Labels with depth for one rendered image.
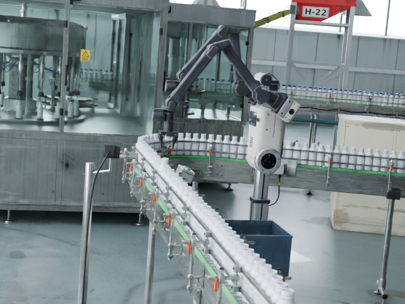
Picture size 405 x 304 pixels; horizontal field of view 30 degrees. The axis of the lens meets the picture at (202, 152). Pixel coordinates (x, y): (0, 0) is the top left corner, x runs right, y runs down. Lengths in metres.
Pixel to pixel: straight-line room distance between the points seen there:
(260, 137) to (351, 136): 3.61
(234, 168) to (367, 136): 2.60
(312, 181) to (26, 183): 2.91
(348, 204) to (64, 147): 3.02
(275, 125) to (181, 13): 4.95
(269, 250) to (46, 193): 3.97
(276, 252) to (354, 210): 4.44
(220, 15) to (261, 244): 5.94
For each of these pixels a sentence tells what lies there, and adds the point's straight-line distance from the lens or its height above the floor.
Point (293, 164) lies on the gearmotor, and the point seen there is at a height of 1.02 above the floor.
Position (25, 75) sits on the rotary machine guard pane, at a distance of 7.28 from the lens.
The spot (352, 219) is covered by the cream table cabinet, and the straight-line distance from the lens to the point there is 8.19.
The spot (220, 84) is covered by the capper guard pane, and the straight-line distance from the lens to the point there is 9.46.
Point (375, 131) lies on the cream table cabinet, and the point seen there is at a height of 1.08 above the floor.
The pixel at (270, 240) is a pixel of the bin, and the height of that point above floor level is 0.92.
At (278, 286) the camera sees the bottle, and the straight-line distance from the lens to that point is 2.29.
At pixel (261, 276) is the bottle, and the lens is 2.46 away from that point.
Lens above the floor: 1.86
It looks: 8 degrees down
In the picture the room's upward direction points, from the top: 4 degrees clockwise
